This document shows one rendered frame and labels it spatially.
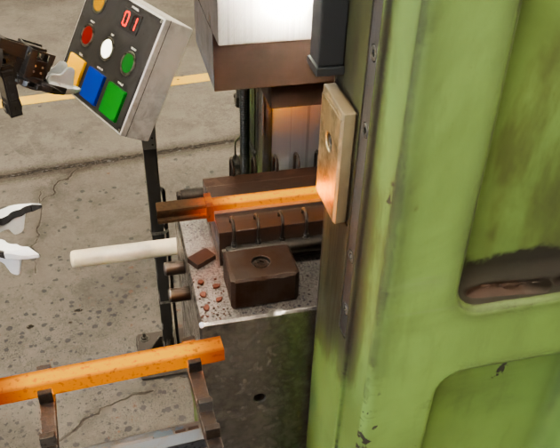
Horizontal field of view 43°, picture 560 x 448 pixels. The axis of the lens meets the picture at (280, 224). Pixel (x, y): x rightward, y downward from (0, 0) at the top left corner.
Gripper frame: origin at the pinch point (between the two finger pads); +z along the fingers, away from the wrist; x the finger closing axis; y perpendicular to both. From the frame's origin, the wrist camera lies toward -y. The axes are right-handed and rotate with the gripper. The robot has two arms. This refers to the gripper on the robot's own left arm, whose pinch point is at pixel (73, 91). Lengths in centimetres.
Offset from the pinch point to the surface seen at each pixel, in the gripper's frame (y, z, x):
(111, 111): -1.9, 9.6, -1.8
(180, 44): 18.4, 16.6, -7.1
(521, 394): -5, 34, -104
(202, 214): -5.0, 5.5, -46.6
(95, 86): 0.4, 9.7, 7.9
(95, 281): -82, 69, 57
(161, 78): 9.7, 15.2, -7.1
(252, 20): 31, -14, -60
